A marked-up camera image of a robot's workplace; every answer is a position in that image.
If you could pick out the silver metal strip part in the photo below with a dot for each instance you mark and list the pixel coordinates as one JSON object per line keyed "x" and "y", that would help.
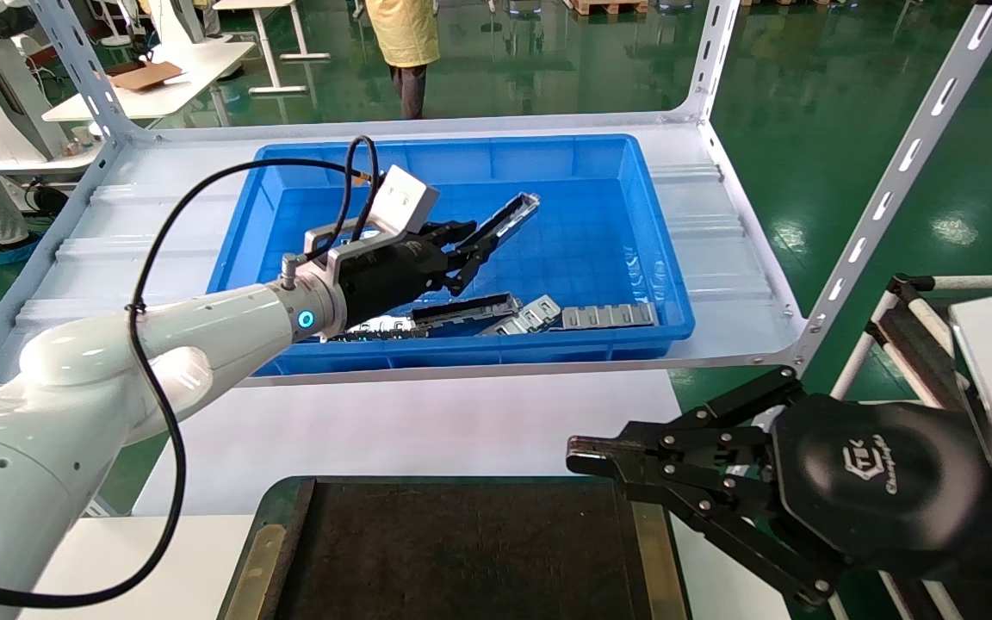
{"x": 384, "y": 327}

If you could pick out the brown cardboard box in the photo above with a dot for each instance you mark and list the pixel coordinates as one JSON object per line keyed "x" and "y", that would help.
{"x": 147, "y": 76}

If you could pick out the white metal shelf rack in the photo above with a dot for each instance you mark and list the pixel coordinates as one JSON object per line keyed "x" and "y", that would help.
{"x": 720, "y": 215}

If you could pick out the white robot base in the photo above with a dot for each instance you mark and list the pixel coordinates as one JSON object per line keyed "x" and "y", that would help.
{"x": 179, "y": 19}

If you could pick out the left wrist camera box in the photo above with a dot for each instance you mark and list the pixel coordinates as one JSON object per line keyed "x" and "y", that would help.
{"x": 406, "y": 202}

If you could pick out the white round floor stand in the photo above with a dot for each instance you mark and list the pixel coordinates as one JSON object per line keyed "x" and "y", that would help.
{"x": 120, "y": 36}

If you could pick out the flat silver slotted plate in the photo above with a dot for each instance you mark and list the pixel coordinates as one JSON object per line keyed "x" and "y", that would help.
{"x": 608, "y": 316}

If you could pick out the long dark metal housing part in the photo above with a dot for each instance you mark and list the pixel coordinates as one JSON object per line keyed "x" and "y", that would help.
{"x": 466, "y": 310}

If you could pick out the white work table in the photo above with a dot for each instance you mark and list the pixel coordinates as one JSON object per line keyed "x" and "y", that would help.
{"x": 160, "y": 99}

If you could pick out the wooden pallet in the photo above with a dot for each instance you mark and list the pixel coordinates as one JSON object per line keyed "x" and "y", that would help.
{"x": 608, "y": 7}

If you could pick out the person in yellow coat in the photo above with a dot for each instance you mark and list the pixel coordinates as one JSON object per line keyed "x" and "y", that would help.
{"x": 406, "y": 34}

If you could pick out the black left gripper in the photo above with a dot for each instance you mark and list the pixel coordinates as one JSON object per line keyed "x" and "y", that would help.
{"x": 393, "y": 275}

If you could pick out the silver angled metal part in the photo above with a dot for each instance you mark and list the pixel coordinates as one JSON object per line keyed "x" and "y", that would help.
{"x": 535, "y": 314}

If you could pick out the blue plastic bin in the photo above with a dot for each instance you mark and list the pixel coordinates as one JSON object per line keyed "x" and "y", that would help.
{"x": 582, "y": 258}

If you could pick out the white tube frame cart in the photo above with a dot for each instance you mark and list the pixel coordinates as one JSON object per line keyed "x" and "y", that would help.
{"x": 914, "y": 344}

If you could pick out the dark mobile robot base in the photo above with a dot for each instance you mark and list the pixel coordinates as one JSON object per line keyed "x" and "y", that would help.
{"x": 526, "y": 9}

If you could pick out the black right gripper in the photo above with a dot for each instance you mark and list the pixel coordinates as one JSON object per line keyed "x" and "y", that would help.
{"x": 875, "y": 482}

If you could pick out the black container tray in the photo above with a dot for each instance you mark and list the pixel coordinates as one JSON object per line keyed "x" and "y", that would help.
{"x": 461, "y": 551}

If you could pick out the white table with T legs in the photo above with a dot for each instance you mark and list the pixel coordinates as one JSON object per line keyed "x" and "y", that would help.
{"x": 265, "y": 43}

